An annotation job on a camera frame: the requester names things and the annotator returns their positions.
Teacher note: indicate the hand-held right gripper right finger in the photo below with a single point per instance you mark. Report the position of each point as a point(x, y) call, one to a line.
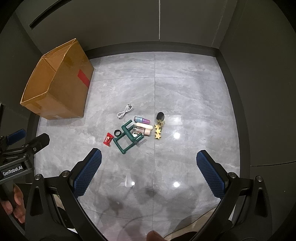
point(211, 171)

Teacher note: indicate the gold star hair clip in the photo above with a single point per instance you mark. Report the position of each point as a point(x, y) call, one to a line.
point(158, 136)

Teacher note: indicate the green tube frame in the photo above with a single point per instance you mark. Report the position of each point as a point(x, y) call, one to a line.
point(119, 146)

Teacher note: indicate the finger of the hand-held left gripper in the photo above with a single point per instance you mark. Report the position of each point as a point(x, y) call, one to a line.
point(39, 142)
point(16, 135)

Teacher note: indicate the white shoe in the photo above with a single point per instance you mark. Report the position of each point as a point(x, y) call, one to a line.
point(180, 229)

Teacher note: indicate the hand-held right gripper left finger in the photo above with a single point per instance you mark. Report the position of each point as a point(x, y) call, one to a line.
point(90, 171)

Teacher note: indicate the person's left hand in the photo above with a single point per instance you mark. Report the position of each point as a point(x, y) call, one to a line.
point(18, 204)

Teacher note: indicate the purple and blue bottle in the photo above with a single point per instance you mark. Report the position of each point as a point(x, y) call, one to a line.
point(142, 119)

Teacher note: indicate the clear pink bottle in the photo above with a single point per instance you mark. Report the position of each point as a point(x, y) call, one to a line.
point(144, 132)

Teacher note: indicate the red snack packet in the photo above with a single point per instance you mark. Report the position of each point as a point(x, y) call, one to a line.
point(108, 139)

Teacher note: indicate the black oval mirror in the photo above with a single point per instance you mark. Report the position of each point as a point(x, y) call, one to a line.
point(160, 115)

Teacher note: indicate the brown cardboard box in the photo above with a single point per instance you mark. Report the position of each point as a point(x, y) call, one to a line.
point(62, 97)

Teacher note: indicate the cream cosmetic tube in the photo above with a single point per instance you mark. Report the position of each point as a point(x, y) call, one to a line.
point(145, 126)

